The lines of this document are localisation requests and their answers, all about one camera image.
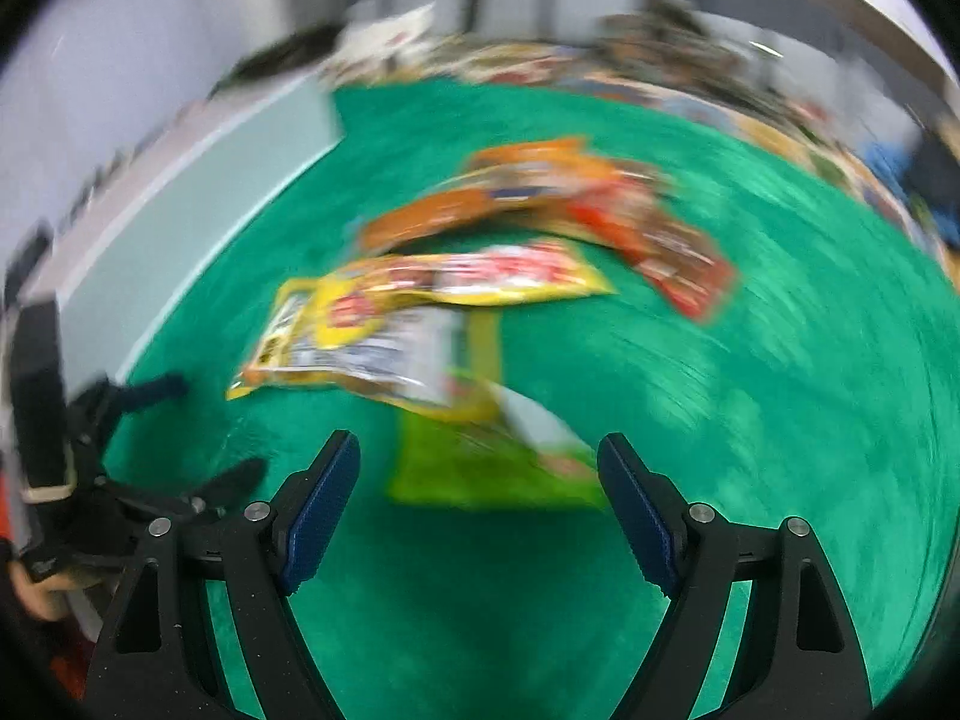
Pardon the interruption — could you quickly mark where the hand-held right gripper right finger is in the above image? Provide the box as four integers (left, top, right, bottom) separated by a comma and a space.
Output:
596, 433, 875, 720

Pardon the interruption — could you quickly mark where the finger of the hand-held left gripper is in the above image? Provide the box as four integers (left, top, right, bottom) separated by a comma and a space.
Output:
71, 371, 190, 451
97, 457, 269, 533

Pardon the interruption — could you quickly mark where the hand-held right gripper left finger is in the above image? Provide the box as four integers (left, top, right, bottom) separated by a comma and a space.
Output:
84, 430, 362, 720

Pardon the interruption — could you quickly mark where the green snack packet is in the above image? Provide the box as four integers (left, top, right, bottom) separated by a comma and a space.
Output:
386, 367, 608, 511

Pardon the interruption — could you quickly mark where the orange snack packet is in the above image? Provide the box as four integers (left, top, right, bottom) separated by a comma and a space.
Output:
358, 184, 526, 256
465, 136, 623, 203

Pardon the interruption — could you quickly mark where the person's left hand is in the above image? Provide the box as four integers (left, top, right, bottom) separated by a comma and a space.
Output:
11, 562, 102, 623

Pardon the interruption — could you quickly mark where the green patterned bedspread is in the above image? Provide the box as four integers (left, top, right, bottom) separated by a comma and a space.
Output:
101, 82, 950, 720

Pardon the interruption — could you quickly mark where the yellow and white snack packet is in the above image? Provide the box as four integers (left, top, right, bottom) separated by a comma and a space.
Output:
225, 277, 500, 421

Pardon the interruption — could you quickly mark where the white flat board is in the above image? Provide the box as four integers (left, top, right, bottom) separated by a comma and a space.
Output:
15, 75, 346, 406

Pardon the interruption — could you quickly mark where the red snack packet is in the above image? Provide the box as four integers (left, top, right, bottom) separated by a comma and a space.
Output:
566, 165, 740, 323

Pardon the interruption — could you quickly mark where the black bag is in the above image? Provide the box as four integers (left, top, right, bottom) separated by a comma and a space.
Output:
904, 120, 960, 248

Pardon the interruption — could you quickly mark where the brown floral cloth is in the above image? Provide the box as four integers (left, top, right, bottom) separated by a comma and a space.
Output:
600, 0, 758, 91

